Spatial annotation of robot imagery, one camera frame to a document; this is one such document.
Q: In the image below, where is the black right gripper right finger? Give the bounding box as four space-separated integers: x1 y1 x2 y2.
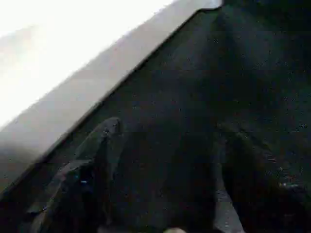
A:
213 131 311 233

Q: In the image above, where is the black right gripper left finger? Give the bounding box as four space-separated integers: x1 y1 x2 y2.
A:
25 116 122 233

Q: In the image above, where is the white plastic table top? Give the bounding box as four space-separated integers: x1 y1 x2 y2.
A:
0 0 224 188

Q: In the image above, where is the black plastic mat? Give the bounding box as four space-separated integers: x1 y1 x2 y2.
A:
0 0 311 233

